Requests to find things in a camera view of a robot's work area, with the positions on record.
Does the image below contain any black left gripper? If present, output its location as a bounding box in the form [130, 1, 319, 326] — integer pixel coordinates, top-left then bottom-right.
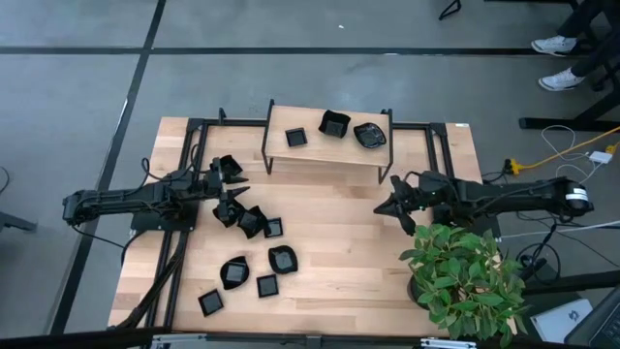
[205, 158, 252, 214]

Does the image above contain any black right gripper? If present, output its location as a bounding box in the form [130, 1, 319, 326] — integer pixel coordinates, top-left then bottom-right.
[374, 174, 428, 238]

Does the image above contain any black square mini plate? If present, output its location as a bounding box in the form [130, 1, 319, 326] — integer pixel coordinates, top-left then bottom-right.
[263, 217, 285, 239]
[219, 154, 244, 178]
[256, 273, 280, 299]
[284, 126, 309, 148]
[197, 289, 225, 318]

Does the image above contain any black wavy-cornered mini plate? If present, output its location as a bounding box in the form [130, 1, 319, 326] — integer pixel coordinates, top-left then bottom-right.
[212, 196, 245, 228]
[235, 205, 268, 240]
[317, 110, 352, 140]

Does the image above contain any black leaf-shaped mini plate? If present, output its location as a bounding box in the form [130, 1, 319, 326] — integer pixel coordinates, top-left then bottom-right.
[219, 255, 251, 292]
[353, 121, 388, 149]

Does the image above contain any black rounded mini plate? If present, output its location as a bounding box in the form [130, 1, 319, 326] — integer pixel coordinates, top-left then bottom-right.
[267, 244, 299, 275]

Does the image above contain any wooden shelf with black legs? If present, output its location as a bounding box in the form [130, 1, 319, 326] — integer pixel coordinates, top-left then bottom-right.
[260, 99, 394, 185]

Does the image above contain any green leafy potted plant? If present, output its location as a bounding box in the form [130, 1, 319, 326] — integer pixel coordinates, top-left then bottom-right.
[399, 222, 530, 349]

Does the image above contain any white box with logo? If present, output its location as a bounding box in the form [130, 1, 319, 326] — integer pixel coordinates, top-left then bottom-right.
[529, 298, 595, 344]

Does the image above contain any black furniture foot bar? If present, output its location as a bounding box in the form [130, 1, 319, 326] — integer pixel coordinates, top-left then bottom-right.
[525, 269, 620, 298]

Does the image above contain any person's foot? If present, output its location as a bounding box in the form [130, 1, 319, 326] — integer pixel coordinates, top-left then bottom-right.
[537, 67, 586, 92]
[530, 34, 578, 58]

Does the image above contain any black rig beam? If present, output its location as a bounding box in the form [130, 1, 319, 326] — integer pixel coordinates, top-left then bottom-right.
[0, 327, 620, 349]

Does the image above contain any dark chair base leg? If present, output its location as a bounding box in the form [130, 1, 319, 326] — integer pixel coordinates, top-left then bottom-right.
[0, 209, 39, 235]

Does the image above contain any dark grey laptop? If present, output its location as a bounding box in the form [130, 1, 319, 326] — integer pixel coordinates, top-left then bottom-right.
[564, 285, 620, 349]

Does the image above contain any person's leg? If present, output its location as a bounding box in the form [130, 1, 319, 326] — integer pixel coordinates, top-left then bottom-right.
[564, 0, 606, 40]
[573, 28, 620, 79]

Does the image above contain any black metal table frame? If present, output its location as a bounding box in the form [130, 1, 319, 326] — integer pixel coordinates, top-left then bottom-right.
[115, 107, 454, 333]

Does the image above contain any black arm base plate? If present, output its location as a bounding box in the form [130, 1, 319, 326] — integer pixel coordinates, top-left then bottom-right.
[130, 201, 200, 233]
[430, 203, 503, 238]

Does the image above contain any yellow extension cord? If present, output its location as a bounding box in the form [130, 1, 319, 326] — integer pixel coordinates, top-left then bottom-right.
[507, 124, 620, 176]

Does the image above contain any silver metal bracket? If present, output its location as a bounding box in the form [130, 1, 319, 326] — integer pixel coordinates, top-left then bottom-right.
[150, 333, 210, 349]
[419, 337, 479, 349]

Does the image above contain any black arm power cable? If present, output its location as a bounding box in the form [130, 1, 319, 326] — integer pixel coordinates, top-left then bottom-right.
[71, 223, 146, 266]

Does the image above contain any black coiled cable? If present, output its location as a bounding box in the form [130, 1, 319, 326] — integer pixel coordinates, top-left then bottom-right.
[514, 240, 563, 287]

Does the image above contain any thin white cable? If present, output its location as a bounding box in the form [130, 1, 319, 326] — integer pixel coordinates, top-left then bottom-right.
[540, 124, 598, 189]

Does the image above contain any grey cable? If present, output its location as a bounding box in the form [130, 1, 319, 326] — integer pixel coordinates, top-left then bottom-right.
[501, 220, 620, 239]

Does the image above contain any black desk frame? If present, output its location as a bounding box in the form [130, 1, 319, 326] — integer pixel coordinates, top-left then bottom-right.
[518, 0, 620, 133]

